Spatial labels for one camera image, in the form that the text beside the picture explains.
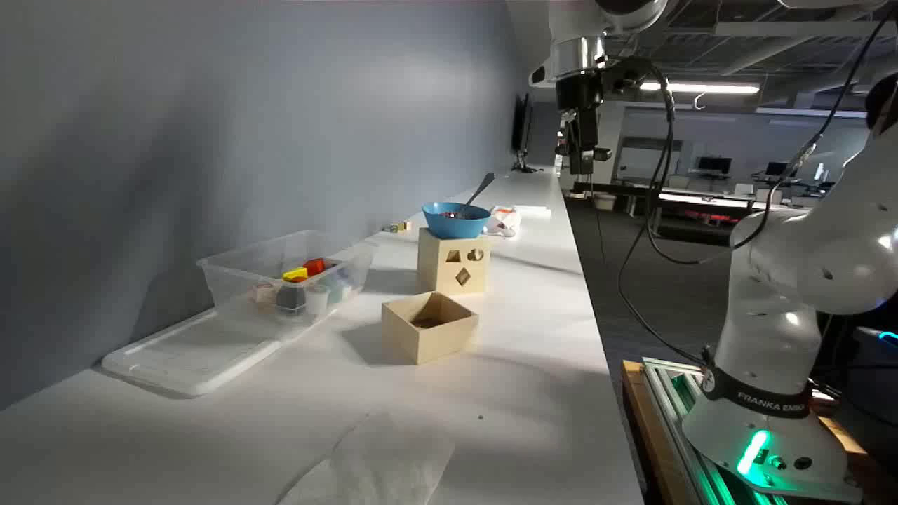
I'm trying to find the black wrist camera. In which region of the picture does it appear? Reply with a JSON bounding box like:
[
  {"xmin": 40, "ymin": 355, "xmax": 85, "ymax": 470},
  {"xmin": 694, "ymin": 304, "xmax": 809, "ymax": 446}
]
[{"xmin": 597, "ymin": 57, "xmax": 656, "ymax": 95}]

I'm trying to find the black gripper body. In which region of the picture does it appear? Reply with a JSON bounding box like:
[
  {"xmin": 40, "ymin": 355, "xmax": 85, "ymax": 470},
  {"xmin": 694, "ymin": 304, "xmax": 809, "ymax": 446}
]
[{"xmin": 555, "ymin": 71, "xmax": 612, "ymax": 126}]

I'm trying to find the small white red carton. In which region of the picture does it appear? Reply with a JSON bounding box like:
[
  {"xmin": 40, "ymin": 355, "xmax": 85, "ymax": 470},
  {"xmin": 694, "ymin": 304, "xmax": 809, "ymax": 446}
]
[{"xmin": 490, "ymin": 206, "xmax": 522, "ymax": 241}]

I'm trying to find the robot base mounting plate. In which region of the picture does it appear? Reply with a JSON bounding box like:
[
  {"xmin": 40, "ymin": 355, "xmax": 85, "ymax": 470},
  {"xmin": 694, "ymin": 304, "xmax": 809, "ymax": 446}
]
[{"xmin": 621, "ymin": 355, "xmax": 898, "ymax": 505}]

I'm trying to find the background work desk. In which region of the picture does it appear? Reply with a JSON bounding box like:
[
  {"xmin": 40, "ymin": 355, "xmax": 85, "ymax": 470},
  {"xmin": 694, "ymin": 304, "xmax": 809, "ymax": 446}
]
[{"xmin": 565, "ymin": 172, "xmax": 817, "ymax": 247}]

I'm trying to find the wooden shape sorter cube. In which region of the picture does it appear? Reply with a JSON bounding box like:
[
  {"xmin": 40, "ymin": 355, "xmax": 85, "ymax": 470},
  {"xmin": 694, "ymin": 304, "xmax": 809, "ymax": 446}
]
[{"xmin": 414, "ymin": 229, "xmax": 490, "ymax": 300}]

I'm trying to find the clear plastic lunchbox lid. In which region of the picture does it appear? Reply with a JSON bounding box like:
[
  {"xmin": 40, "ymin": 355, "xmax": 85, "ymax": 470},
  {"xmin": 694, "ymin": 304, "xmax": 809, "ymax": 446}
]
[{"xmin": 99, "ymin": 307, "xmax": 284, "ymax": 401}]

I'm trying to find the green cylinder block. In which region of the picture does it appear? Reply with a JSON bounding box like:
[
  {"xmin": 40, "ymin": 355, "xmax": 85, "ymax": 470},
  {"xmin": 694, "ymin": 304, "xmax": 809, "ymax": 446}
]
[{"xmin": 319, "ymin": 275, "xmax": 357, "ymax": 307}]

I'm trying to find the clear plastic lunchbox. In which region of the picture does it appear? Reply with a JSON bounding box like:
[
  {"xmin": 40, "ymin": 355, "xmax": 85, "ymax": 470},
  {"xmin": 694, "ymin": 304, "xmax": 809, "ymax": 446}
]
[{"xmin": 196, "ymin": 229, "xmax": 375, "ymax": 345}]

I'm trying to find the white paper towel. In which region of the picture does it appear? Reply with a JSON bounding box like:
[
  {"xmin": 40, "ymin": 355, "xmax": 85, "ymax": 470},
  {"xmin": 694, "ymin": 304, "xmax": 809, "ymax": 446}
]
[{"xmin": 276, "ymin": 407, "xmax": 458, "ymax": 505}]

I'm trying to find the open wooden box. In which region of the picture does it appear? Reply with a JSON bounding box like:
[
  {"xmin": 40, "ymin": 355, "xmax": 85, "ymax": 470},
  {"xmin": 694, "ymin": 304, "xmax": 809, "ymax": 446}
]
[{"xmin": 379, "ymin": 290, "xmax": 482, "ymax": 367}]

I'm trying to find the blue plastic bowl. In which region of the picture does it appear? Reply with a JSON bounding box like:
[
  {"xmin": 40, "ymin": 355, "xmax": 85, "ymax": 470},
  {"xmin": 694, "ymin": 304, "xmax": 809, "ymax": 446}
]
[{"xmin": 417, "ymin": 199, "xmax": 493, "ymax": 241}]

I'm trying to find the ceiling light strip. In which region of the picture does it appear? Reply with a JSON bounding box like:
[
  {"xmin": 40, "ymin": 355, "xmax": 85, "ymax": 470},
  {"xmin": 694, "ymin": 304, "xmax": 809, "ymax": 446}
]
[{"xmin": 638, "ymin": 78, "xmax": 762, "ymax": 98}]

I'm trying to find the metal spoon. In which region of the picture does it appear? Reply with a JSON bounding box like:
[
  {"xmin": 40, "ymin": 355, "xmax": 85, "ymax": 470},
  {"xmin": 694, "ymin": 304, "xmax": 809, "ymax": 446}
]
[{"xmin": 459, "ymin": 172, "xmax": 499, "ymax": 213}]

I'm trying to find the black round cup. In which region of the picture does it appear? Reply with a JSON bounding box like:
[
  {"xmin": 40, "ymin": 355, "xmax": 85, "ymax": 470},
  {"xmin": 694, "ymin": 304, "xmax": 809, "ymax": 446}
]
[{"xmin": 271, "ymin": 283, "xmax": 309, "ymax": 318}]

